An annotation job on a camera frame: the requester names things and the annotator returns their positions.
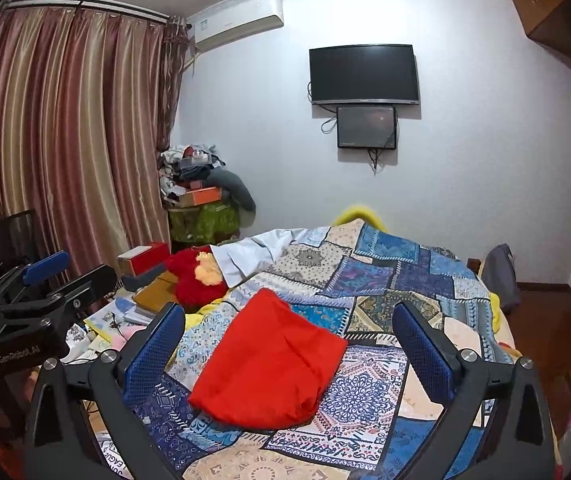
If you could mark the orange box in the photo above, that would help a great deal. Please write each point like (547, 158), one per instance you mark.
(199, 196)

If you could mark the green cloth covered stand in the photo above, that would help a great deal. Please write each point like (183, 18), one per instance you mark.
(205, 222)

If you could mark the grey backpack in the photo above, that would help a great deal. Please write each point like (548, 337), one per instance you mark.
(500, 275)

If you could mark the white curtain rail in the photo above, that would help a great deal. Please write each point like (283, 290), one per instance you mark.
(90, 7)

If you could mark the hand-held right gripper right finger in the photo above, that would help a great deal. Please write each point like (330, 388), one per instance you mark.
(423, 355)

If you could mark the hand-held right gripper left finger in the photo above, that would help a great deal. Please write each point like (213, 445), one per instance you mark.
(153, 355)

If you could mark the white air conditioner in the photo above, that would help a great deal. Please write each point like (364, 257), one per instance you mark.
(235, 22)

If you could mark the pile of clothes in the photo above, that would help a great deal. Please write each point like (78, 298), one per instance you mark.
(188, 162)

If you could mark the red garment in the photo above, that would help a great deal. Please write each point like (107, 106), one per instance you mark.
(270, 360)

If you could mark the red plush toy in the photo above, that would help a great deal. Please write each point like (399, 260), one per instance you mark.
(185, 280)

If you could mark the black wall television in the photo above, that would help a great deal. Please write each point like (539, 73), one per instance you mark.
(364, 74)

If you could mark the brown wooden wardrobe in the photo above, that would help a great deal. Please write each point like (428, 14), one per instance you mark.
(550, 15)

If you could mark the small black wall screen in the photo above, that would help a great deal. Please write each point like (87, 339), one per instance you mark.
(366, 126)

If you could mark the grey cloth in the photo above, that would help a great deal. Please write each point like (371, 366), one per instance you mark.
(238, 185)

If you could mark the white shirt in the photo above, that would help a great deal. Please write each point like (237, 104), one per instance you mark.
(245, 260)

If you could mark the wooden bed frame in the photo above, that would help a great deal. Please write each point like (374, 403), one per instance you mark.
(473, 266)

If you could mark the black mesh chair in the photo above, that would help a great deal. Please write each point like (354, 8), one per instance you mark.
(13, 235)

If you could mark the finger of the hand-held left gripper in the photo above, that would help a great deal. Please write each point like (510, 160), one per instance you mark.
(90, 285)
(45, 266)

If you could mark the red and white box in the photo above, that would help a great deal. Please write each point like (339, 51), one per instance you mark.
(145, 259)

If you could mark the brown cardboard box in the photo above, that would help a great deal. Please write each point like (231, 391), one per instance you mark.
(158, 292)

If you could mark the stack of papers and books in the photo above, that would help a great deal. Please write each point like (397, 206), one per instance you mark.
(115, 325)

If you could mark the patchwork print blanket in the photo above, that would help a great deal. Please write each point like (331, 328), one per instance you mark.
(365, 285)

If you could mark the striped brown curtain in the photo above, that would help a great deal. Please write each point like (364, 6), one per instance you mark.
(65, 135)

